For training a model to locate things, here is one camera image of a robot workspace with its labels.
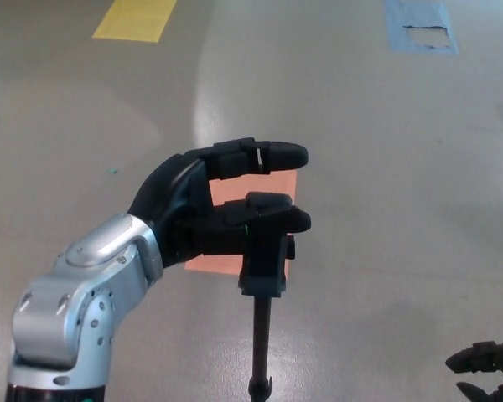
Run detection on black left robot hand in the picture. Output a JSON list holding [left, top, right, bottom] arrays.
[[127, 137, 313, 269]]

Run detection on orange paper sheet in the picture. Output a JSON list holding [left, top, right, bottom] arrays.
[[184, 168, 298, 277]]

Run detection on yellow paper sheet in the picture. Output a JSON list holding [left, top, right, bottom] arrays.
[[91, 0, 179, 44]]

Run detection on torn blue paper sheet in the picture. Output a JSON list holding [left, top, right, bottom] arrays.
[[384, 0, 459, 54]]

